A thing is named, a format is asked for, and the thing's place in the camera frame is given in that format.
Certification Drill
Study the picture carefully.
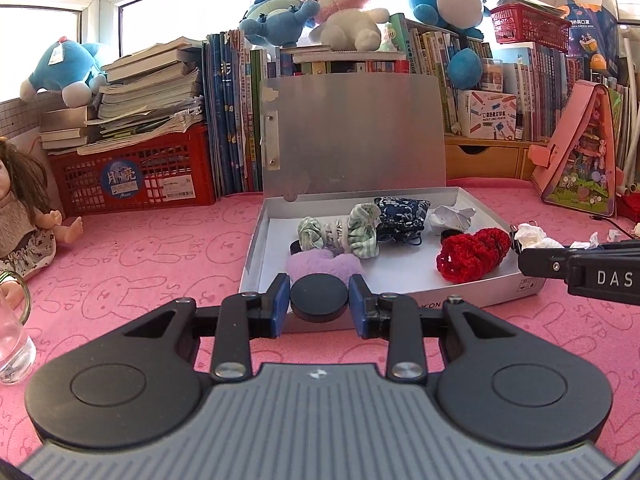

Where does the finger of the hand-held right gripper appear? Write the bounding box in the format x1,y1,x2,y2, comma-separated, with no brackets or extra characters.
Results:
517,245,573,278

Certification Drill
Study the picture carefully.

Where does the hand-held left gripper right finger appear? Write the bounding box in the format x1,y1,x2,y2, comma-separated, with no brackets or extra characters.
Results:
348,274,518,382

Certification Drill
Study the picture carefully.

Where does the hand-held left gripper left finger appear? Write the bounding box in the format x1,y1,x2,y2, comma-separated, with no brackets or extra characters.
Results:
122,272,292,382

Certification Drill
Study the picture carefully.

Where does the black round disc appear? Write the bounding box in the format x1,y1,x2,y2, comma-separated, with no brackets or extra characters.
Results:
290,274,349,324

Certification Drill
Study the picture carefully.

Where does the purple plush scrunchie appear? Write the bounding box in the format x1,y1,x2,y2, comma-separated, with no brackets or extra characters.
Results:
286,250,363,281

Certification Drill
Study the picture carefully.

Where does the red knitted scrunchie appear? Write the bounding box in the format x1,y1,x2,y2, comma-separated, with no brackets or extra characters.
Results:
436,227,512,282

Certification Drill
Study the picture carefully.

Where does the grey box with hinged lid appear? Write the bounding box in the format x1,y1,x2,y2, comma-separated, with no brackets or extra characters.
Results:
239,74,547,336

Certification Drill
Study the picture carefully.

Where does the grey patterned scrunchie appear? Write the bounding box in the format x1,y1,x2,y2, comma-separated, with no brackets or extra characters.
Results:
322,219,351,255

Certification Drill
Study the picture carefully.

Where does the green plaid scrunchie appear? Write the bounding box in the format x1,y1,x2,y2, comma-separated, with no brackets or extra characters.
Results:
344,202,384,261
298,216,332,251

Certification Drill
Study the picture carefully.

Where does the navy patterned scrunchie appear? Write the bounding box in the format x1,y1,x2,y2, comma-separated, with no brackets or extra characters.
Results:
374,196,432,247

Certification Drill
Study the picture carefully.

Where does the white crumpled paper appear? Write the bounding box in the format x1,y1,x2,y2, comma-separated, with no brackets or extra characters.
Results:
431,203,476,233

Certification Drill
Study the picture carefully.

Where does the pink house-shaped box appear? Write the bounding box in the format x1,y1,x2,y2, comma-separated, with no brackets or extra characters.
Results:
531,82,626,218

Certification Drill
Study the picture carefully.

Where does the wooden drawer organizer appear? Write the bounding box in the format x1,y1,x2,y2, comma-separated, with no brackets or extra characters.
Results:
444,135,538,181

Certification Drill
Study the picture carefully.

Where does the pink bunny print mat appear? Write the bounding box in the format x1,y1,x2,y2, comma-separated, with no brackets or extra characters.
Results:
0,177,640,468

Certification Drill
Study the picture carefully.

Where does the white label printer carton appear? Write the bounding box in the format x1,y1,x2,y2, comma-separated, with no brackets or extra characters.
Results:
457,89,518,140

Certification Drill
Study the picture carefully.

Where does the red plastic crate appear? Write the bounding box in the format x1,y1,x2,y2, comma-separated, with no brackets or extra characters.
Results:
48,124,217,217

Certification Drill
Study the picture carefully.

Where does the row of upright books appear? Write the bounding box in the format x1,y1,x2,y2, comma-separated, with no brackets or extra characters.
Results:
202,12,583,198

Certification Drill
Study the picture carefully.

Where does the red plastic basket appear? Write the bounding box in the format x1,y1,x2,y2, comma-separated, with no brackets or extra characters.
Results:
490,4,571,53

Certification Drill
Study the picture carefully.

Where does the blue cardboard carton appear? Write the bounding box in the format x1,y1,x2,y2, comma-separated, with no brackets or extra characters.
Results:
566,0,621,83

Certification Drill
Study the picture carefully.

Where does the stack of lying books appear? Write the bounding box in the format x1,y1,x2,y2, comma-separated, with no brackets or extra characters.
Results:
39,36,207,156

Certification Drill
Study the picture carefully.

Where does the clear glass bottle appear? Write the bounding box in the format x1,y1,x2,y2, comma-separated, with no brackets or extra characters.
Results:
0,287,37,385

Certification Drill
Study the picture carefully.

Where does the doll with brown hair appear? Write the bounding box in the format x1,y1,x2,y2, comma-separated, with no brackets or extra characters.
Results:
0,137,83,281

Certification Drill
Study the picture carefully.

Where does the small blue plush toy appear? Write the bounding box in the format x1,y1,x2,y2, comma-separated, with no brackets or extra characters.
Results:
239,0,321,47

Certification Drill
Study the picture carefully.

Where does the white bunny plush pink hood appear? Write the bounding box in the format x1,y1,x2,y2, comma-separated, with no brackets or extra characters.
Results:
292,0,391,52

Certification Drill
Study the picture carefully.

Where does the window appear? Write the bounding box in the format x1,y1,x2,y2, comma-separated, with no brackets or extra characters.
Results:
0,0,640,106

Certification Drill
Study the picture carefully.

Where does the blue cat plush toy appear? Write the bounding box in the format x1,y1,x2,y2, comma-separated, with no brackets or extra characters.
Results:
20,37,108,107

